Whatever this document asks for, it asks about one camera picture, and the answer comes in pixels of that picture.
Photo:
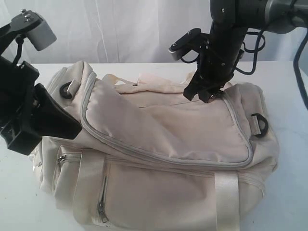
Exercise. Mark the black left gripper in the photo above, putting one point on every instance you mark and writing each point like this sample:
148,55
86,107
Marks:
18,97

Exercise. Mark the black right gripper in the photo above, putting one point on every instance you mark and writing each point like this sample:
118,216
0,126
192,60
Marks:
214,69

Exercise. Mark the beige duffel bag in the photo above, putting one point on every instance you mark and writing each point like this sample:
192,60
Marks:
148,159

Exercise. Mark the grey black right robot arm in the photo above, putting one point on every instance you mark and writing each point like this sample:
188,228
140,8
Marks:
238,27

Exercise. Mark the white backdrop curtain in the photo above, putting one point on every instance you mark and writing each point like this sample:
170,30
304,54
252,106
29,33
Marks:
111,31

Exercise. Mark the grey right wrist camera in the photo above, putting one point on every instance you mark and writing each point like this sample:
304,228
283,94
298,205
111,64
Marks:
193,40

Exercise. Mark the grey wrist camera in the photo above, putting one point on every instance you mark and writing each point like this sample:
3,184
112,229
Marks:
28,24
193,40

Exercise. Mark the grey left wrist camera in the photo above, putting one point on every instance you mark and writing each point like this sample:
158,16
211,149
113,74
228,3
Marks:
28,24

